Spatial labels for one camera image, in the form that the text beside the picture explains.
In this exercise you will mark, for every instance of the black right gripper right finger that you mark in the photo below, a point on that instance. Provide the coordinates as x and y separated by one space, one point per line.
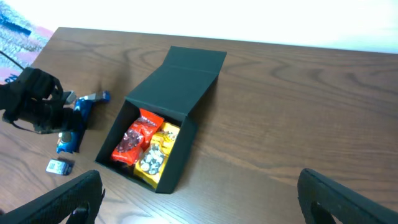
322 200

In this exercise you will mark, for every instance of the dark green box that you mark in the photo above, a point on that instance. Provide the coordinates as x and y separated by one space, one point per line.
172 91

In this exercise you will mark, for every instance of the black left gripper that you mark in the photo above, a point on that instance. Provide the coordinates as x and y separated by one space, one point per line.
38 98

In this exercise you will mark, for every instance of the yellow candy bag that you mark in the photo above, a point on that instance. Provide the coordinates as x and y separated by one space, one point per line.
153 161

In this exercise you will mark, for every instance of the small blue barcode packet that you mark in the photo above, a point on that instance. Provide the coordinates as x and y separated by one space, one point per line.
60 166

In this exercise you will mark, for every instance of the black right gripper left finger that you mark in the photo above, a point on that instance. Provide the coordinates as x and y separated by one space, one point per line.
78 201

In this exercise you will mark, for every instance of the red Hacks candy bag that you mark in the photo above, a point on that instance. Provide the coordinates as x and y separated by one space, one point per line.
137 138

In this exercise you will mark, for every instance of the blue Oreo pack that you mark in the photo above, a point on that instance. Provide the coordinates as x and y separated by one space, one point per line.
69 141

